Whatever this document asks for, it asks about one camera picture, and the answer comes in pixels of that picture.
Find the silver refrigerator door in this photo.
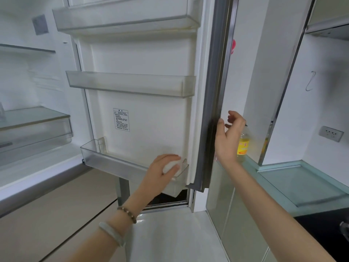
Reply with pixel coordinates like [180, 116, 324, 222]
[52, 0, 240, 198]

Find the brown beaded bracelet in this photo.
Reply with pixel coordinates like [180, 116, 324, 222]
[117, 206, 137, 225]

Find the metal wire hook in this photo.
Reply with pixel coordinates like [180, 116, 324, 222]
[305, 71, 317, 92]

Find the steel range hood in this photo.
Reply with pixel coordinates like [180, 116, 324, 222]
[305, 0, 349, 40]

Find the person's left forearm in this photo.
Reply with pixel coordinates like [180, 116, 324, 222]
[65, 198, 144, 262]

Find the yellow oil bottle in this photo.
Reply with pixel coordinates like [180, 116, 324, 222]
[236, 121, 251, 163]

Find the black cooktop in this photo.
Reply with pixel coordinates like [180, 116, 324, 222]
[294, 206, 349, 262]

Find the white jade bangle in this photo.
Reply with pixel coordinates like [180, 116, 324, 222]
[99, 221, 126, 247]

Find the clear crisper drawer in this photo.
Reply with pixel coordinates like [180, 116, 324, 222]
[0, 106, 73, 167]

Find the person's right forearm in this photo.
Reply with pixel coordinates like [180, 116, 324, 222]
[218, 160, 336, 262]

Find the person's right hand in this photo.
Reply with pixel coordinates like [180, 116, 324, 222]
[214, 110, 246, 168]

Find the pale green side cabinet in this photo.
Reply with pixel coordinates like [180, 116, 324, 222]
[206, 160, 274, 262]

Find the white wall socket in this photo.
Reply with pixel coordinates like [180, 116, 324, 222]
[318, 126, 345, 143]

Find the person's left hand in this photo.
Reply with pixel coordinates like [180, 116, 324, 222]
[131, 154, 182, 209]

